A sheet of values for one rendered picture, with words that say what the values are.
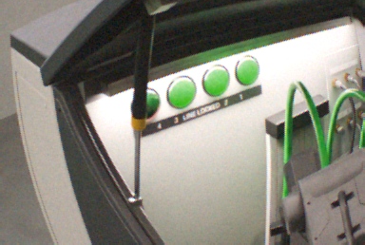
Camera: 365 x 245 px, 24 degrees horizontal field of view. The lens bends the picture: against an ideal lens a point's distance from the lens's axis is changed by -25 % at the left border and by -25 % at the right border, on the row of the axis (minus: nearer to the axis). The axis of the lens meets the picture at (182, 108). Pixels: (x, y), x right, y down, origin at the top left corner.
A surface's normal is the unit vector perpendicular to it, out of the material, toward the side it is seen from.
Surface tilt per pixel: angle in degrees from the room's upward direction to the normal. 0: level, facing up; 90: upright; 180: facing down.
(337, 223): 24
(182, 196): 90
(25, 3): 90
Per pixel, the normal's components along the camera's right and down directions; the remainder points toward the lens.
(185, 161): 0.51, 0.27
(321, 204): -0.25, -0.67
